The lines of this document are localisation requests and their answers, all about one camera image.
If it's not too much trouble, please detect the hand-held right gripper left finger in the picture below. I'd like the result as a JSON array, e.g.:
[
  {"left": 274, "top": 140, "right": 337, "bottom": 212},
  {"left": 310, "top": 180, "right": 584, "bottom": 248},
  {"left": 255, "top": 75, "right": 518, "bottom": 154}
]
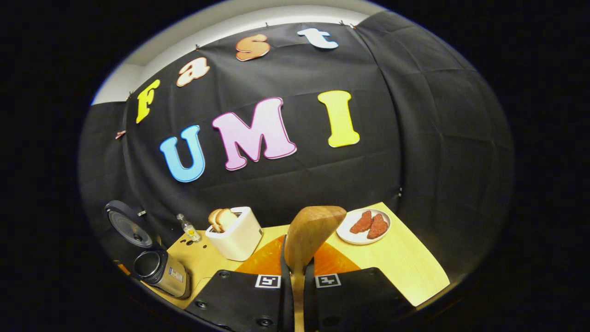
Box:
[{"left": 184, "top": 235, "right": 294, "bottom": 332}]

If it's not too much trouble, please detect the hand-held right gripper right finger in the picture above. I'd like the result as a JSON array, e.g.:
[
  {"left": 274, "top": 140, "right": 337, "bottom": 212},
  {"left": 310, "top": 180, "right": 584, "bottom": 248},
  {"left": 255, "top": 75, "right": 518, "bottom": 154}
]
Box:
[{"left": 302, "top": 242, "right": 415, "bottom": 332}]

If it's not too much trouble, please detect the grey silver rice cooker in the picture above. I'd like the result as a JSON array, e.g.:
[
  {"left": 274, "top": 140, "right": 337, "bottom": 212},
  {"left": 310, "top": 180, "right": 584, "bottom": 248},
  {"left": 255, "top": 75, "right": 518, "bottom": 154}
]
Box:
[{"left": 102, "top": 200, "right": 192, "bottom": 299}]

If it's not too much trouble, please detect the wooden spoon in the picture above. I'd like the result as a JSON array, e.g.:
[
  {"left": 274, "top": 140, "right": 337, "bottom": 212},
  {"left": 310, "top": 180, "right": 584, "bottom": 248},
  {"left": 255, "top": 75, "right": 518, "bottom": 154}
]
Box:
[{"left": 284, "top": 206, "right": 347, "bottom": 332}]

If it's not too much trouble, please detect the white toaster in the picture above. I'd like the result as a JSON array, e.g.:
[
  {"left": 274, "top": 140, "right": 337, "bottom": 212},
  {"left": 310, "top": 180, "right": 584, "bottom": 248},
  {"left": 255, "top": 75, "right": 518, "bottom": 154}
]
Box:
[{"left": 206, "top": 207, "right": 263, "bottom": 262}]

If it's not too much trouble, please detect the white round plate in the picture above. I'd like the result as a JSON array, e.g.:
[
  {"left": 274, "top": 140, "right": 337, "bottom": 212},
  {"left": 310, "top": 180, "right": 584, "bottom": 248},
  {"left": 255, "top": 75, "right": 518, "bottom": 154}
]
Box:
[{"left": 336, "top": 208, "right": 391, "bottom": 245}]

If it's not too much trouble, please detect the red meat piece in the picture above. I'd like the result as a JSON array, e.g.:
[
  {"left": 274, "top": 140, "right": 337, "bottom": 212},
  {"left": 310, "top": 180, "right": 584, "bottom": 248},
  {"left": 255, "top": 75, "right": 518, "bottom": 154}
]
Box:
[
  {"left": 367, "top": 213, "right": 389, "bottom": 239},
  {"left": 349, "top": 211, "right": 373, "bottom": 234}
]

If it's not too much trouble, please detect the small clear glass bottle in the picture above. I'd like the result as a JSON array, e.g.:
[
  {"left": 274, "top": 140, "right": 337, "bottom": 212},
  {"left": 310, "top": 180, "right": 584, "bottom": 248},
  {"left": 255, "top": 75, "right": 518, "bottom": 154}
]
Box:
[{"left": 177, "top": 213, "right": 202, "bottom": 243}]

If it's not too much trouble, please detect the black backdrop cloth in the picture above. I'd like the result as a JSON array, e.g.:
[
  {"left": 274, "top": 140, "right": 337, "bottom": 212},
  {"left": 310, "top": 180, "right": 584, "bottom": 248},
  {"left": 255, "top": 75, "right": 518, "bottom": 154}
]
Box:
[{"left": 78, "top": 10, "right": 514, "bottom": 282}]

